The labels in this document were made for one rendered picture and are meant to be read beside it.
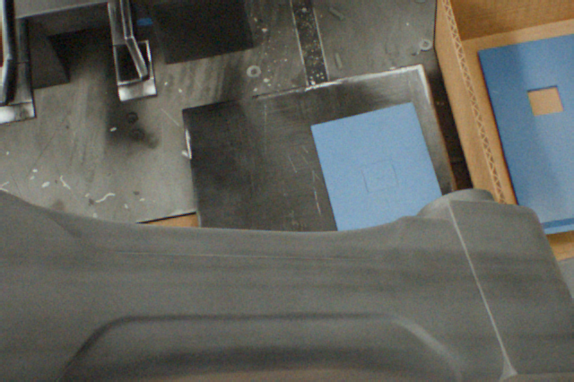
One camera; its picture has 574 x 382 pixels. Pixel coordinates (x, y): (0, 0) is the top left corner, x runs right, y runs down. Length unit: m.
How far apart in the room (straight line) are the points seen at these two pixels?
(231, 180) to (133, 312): 0.43
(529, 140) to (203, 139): 0.22
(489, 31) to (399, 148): 0.12
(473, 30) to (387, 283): 0.45
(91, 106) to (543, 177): 0.32
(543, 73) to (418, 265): 0.42
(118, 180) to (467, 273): 0.42
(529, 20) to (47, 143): 0.35
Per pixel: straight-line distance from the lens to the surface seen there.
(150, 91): 0.69
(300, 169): 0.72
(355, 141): 0.72
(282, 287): 0.32
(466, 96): 0.69
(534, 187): 0.73
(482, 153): 0.67
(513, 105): 0.76
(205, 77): 0.79
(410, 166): 0.71
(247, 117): 0.74
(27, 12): 0.74
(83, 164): 0.77
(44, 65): 0.79
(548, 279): 0.40
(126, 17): 0.72
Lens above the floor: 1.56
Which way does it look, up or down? 64 degrees down
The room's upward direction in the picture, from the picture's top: 12 degrees counter-clockwise
